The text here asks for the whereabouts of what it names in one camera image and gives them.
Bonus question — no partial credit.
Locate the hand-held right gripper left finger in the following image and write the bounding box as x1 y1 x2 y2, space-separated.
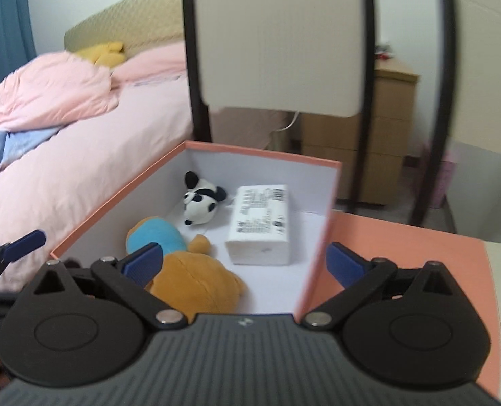
20 243 188 333

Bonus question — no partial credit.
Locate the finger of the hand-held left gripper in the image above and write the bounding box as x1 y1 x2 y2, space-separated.
0 229 47 292

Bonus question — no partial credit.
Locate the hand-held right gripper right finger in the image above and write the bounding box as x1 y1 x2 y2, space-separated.
301 243 473 333

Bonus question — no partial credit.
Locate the orange cardboard box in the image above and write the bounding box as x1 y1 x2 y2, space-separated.
50 141 343 319

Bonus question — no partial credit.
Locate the orange and blue plush toy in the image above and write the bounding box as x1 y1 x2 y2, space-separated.
125 217 247 323

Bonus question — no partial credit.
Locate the panda plush toy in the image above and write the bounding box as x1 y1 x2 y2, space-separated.
183 171 228 227

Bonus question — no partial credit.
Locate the white tissue pack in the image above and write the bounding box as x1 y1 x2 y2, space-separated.
225 184 292 265

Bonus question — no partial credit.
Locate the orange printed box lid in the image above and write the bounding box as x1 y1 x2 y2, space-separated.
305 211 501 403

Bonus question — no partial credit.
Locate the blue patterned blanket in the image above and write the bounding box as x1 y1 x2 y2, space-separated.
0 128 62 187

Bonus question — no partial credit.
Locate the bed with pink sheet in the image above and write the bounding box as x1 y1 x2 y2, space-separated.
0 42 200 292

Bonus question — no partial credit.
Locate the pink tissue box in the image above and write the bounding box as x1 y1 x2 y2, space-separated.
422 144 459 209

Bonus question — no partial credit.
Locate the wooden nightstand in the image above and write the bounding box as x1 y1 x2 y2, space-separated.
298 57 420 209

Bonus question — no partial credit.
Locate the pink blanket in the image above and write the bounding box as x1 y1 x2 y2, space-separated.
0 52 121 136

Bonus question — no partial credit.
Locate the pink pillow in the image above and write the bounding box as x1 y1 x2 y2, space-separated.
110 42 189 89

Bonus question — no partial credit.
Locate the yellow plush toy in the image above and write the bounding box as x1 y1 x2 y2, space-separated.
75 41 127 69

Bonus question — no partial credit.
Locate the beige quilted headboard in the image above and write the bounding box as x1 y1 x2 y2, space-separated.
64 0 188 58

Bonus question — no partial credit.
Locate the white cable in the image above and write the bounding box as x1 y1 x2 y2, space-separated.
275 111 301 135

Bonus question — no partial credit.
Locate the beige chair with black frame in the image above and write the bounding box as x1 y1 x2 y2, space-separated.
180 0 381 217
406 0 501 230

